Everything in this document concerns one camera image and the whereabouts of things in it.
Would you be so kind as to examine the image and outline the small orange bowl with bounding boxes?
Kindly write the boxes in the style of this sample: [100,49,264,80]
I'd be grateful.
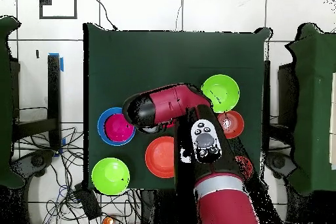
[217,110,245,140]
[234,155,255,183]

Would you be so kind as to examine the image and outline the bundle of floor cables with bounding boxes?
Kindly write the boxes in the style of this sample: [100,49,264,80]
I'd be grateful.
[12,126,142,224]

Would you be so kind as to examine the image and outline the dark green table cloth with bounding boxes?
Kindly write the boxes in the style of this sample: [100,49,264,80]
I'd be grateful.
[83,22,271,192]

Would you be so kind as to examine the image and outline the thin floor cable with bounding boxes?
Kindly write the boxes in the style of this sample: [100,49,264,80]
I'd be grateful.
[175,0,184,32]

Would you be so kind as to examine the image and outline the black stool frame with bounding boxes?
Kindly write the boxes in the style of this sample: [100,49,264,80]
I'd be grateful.
[10,53,62,151]

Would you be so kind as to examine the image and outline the green covered side table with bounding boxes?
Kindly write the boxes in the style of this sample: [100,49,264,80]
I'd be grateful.
[0,15,26,189]
[285,23,336,196]

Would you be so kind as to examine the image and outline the gray chair base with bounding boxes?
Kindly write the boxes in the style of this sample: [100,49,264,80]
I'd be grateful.
[264,151,296,180]

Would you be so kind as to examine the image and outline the black chair base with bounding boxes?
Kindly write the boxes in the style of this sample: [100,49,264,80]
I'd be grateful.
[10,149,56,179]

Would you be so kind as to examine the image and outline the black power box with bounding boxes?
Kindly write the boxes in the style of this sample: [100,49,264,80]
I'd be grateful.
[73,182,102,221]

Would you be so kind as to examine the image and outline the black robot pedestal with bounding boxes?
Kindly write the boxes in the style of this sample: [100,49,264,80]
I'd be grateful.
[140,189,198,224]

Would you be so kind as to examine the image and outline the blue bowl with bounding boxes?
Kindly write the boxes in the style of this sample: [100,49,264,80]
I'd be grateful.
[96,106,137,146]

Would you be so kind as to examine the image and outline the green bowl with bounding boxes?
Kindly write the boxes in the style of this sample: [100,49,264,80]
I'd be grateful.
[201,74,240,114]
[91,157,131,196]

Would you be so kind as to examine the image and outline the large orange bowl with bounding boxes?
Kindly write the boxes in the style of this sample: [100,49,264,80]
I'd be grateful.
[144,136,176,179]

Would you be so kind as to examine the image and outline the pink bowl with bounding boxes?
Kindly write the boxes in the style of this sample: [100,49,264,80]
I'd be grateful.
[104,113,135,143]

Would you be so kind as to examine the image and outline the black floor cable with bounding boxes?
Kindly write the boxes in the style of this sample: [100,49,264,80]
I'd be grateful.
[92,0,118,31]

